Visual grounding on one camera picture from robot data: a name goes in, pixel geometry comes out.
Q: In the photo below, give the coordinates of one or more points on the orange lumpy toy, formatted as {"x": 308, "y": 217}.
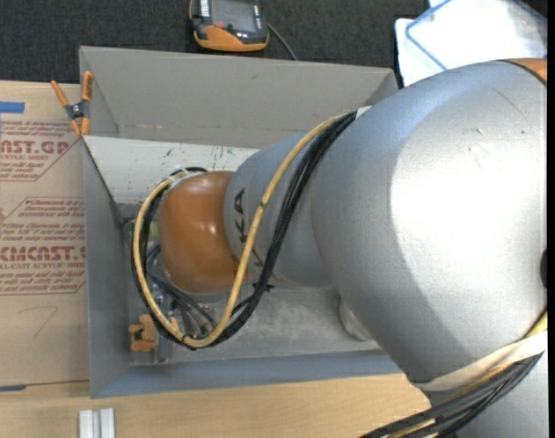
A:
{"x": 143, "y": 333}

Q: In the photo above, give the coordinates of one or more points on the brown cardboard board, red print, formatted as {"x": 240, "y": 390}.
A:
{"x": 40, "y": 326}

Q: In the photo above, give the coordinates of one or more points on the grey metal bin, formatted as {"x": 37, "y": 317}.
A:
{"x": 213, "y": 94}

